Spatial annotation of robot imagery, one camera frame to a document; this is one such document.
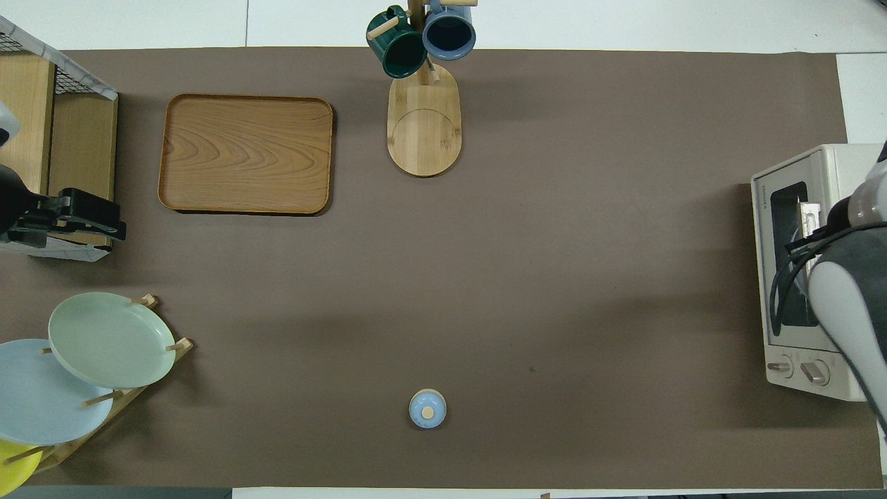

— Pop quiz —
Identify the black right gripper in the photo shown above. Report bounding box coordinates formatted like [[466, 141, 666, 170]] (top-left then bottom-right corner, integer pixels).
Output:
[[821, 196, 857, 240]]

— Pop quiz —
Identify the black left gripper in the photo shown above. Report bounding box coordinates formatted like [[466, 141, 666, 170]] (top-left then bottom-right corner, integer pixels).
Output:
[[0, 166, 128, 249]]

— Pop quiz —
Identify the beige toaster oven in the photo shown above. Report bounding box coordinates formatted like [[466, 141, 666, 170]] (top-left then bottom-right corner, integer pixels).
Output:
[[750, 144, 887, 402]]

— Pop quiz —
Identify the glass oven door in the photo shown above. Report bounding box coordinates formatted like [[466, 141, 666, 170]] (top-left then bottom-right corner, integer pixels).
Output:
[[751, 149, 843, 354]]

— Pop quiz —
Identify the pale green plate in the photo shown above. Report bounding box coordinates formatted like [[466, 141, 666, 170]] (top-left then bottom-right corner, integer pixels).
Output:
[[49, 292, 177, 389]]

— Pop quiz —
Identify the rectangular wooden tray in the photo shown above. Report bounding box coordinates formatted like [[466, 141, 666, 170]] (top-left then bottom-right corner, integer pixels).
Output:
[[158, 94, 335, 216]]

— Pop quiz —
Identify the light blue racked plate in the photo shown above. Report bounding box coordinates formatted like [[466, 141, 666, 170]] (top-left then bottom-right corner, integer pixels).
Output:
[[0, 338, 115, 446]]

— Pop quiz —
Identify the wooden plate rack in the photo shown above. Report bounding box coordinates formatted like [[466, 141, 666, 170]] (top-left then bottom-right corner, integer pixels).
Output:
[[3, 295, 195, 474]]

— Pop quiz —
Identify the brown paper table mat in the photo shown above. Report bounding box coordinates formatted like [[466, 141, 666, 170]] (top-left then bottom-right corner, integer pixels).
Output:
[[0, 47, 884, 489]]

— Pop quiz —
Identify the yellow plate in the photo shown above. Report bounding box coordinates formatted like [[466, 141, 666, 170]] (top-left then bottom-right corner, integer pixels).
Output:
[[0, 440, 43, 497]]

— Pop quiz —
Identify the wooden mug tree stand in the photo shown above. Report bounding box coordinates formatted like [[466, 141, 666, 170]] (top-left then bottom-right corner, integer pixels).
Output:
[[367, 0, 479, 178]]

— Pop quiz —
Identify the dark green mug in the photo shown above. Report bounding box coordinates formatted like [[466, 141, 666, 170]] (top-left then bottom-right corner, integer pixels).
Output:
[[366, 6, 428, 79]]

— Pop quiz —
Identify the small blue lidded jar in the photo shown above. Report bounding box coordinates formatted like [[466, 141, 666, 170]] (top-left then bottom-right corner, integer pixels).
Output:
[[409, 389, 448, 430]]

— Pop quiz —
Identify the blue grey mug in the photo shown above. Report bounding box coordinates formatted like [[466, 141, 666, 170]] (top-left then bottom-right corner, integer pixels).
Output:
[[422, 0, 477, 61]]

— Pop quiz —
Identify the wooden shelf with wire mesh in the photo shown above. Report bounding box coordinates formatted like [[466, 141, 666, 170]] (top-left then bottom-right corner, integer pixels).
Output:
[[0, 15, 119, 263]]

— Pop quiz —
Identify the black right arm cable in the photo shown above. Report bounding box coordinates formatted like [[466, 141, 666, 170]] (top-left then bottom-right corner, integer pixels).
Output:
[[770, 225, 834, 328]]

